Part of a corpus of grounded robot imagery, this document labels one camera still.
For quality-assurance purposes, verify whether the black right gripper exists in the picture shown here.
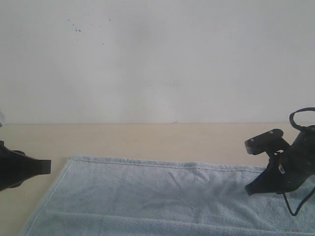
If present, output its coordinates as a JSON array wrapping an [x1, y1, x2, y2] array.
[[245, 125, 315, 196]]

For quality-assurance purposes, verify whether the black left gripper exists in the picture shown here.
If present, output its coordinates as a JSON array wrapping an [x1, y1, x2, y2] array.
[[0, 141, 52, 191]]

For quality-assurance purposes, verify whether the light blue fleece towel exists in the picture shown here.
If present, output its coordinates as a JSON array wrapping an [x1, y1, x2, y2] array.
[[20, 156, 315, 236]]

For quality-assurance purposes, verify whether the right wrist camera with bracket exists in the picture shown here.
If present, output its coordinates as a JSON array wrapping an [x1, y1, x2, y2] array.
[[244, 129, 290, 155]]

